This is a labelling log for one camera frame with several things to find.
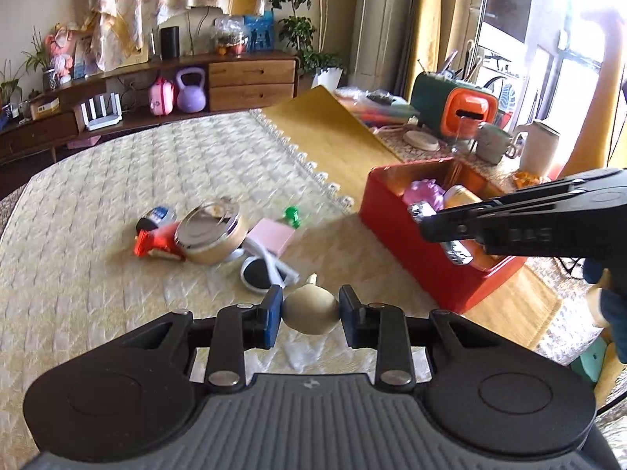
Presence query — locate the white black round gadget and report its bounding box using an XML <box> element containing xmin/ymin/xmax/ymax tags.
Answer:
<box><xmin>240</xmin><ymin>237</ymin><xmax>300</xmax><ymax>294</ymax></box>

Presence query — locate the beige round wooden ball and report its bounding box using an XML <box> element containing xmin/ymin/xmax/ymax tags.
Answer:
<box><xmin>282</xmin><ymin>274</ymin><xmax>340</xmax><ymax>335</ymax></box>

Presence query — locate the pink rectangular block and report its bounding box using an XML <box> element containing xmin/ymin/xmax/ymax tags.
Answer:
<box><xmin>248</xmin><ymin>217</ymin><xmax>295</xmax><ymax>257</ymax></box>

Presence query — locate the round gold tin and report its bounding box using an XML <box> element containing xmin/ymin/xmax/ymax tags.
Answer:
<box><xmin>174</xmin><ymin>197</ymin><xmax>249</xmax><ymax>265</ymax></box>

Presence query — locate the red candy wrapper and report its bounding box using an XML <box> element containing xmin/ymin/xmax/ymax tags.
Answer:
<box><xmin>133</xmin><ymin>222</ymin><xmax>185</xmax><ymax>261</ymax></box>

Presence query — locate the green chess pawn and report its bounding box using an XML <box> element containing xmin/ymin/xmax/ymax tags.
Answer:
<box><xmin>284</xmin><ymin>206</ymin><xmax>302</xmax><ymax>229</ymax></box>

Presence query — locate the black blue labelled case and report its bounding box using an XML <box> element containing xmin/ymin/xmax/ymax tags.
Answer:
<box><xmin>135</xmin><ymin>206</ymin><xmax>176</xmax><ymax>233</ymax></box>

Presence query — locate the blue gloved right hand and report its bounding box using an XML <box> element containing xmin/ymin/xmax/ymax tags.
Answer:
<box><xmin>582</xmin><ymin>258</ymin><xmax>626</xmax><ymax>364</ymax></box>

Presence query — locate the white ceramic pitcher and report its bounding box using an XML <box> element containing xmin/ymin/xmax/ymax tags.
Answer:
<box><xmin>513</xmin><ymin>120</ymin><xmax>559</xmax><ymax>177</ymax></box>

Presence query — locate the grey green mug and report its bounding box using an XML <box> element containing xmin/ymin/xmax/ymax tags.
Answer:
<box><xmin>475</xmin><ymin>122</ymin><xmax>518</xmax><ymax>166</ymax></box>

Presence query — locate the red storage box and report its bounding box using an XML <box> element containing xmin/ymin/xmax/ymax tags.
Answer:
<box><xmin>359</xmin><ymin>158</ymin><xmax>526</xmax><ymax>314</ymax></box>

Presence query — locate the cream quilted tablecloth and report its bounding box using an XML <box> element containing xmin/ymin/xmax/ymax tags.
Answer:
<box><xmin>1</xmin><ymin>112</ymin><xmax>433</xmax><ymax>469</ymax></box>

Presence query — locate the yellow wood-grain mat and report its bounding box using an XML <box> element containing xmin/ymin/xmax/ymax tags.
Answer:
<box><xmin>263</xmin><ymin>86</ymin><xmax>400</xmax><ymax>211</ymax></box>

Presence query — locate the purple kettlebell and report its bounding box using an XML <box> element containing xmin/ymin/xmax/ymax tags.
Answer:
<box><xmin>175</xmin><ymin>67</ymin><xmax>206</xmax><ymax>114</ymax></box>

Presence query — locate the pink toy suitcase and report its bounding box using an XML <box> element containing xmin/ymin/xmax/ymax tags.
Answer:
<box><xmin>149</xmin><ymin>76</ymin><xmax>175</xmax><ymax>117</ymax></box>

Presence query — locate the white wifi router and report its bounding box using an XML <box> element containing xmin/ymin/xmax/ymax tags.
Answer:
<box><xmin>80</xmin><ymin>92</ymin><xmax>122</xmax><ymax>132</ymax></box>

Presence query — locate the wooden tv cabinet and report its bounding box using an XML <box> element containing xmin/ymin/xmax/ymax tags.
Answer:
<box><xmin>1</xmin><ymin>51</ymin><xmax>299</xmax><ymax>163</ymax></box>

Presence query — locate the potted green tree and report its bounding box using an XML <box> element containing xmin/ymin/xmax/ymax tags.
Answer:
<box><xmin>267</xmin><ymin>0</ymin><xmax>343</xmax><ymax>92</ymax></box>

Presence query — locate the clear fruit container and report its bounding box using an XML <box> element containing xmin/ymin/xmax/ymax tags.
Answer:
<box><xmin>210</xmin><ymin>16</ymin><xmax>249</xmax><ymax>56</ymax></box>

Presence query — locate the black cylindrical speaker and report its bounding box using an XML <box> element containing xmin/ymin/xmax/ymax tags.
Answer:
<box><xmin>159</xmin><ymin>25</ymin><xmax>181</xmax><ymax>61</ymax></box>

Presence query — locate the pink plush doll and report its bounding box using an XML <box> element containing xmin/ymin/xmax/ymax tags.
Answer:
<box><xmin>43</xmin><ymin>23</ymin><xmax>74</xmax><ymax>85</ymax></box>

